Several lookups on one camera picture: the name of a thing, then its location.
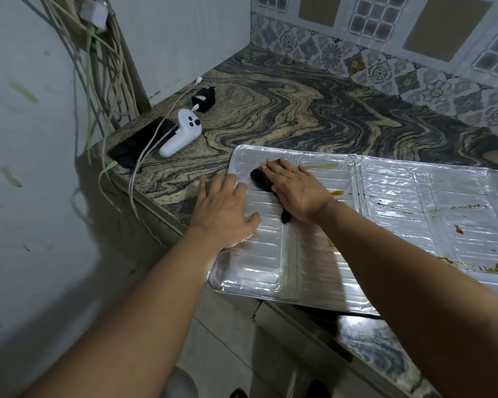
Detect person's left hand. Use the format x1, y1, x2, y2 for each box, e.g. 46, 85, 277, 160
190, 174, 261, 250

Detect person's right hand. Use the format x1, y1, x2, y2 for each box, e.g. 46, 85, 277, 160
260, 158, 337, 224

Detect black cleaning cloth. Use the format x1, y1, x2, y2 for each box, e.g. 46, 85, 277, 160
249, 159, 294, 224

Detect embossed aluminium foil splash guard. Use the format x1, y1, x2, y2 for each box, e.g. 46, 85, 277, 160
207, 144, 498, 318

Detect person's left forearm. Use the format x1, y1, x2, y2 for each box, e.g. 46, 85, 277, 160
23, 226, 250, 398

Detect person's right forearm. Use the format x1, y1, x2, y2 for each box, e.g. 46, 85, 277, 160
315, 198, 498, 398

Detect white handheld controller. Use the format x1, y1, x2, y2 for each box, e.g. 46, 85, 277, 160
159, 108, 203, 159

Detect black smartphone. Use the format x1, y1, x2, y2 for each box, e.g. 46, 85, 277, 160
107, 116, 179, 170

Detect black charger adapter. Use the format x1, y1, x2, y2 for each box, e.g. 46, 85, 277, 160
190, 86, 217, 115

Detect grey cabinet door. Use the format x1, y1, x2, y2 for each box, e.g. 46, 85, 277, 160
251, 302, 399, 398

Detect white charging cable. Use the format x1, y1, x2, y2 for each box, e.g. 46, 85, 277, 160
128, 77, 203, 214

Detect pale green cable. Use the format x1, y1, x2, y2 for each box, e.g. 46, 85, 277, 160
84, 24, 120, 180

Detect bundle of white cables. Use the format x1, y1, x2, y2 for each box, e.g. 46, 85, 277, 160
41, 0, 138, 133

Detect white wall plug adapter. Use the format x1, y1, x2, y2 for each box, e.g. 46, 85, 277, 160
76, 0, 109, 33

